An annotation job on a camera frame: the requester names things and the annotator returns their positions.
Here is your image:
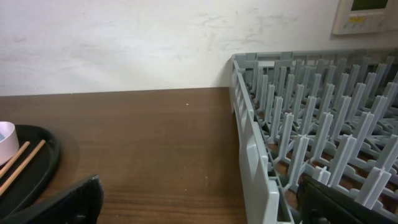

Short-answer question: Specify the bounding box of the wooden chopstick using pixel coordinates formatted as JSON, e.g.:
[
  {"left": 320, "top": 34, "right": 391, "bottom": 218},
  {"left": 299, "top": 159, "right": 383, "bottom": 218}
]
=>
[
  {"left": 1, "top": 140, "right": 45, "bottom": 195},
  {"left": 0, "top": 141, "right": 30, "bottom": 177}
]

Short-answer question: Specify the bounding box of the right wooden chopstick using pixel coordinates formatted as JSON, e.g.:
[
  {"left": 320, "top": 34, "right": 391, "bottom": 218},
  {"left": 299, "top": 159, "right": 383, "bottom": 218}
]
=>
[{"left": 1, "top": 140, "right": 45, "bottom": 195}]

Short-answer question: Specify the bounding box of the left wooden chopstick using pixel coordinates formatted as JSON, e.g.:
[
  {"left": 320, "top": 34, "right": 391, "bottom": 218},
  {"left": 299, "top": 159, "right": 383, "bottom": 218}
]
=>
[{"left": 0, "top": 141, "right": 30, "bottom": 177}]

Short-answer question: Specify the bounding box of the grey dishwasher rack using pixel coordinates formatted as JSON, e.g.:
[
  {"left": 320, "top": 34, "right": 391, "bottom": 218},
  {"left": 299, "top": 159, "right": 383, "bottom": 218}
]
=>
[{"left": 229, "top": 49, "right": 397, "bottom": 223}]

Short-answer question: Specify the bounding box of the white wall control panel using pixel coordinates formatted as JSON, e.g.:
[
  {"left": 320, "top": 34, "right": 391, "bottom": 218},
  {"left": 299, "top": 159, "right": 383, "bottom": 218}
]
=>
[{"left": 332, "top": 0, "right": 397, "bottom": 35}]

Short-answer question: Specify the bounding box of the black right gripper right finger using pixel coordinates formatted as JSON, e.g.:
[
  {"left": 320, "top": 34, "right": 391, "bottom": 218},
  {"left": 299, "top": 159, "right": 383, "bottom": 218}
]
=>
[{"left": 296, "top": 177, "right": 397, "bottom": 224}]

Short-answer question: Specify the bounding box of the round black tray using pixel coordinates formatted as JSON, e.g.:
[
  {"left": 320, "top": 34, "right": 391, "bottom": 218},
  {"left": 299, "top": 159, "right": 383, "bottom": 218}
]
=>
[{"left": 1, "top": 124, "right": 60, "bottom": 219}]

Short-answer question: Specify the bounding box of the pink white bowl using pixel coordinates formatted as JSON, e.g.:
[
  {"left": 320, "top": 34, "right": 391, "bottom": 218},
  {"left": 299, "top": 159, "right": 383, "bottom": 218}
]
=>
[{"left": 0, "top": 121, "right": 19, "bottom": 165}]

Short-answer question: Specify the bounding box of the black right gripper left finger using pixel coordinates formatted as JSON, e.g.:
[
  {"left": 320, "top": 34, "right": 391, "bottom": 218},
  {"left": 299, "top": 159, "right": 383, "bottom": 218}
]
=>
[{"left": 1, "top": 175, "right": 104, "bottom": 224}]

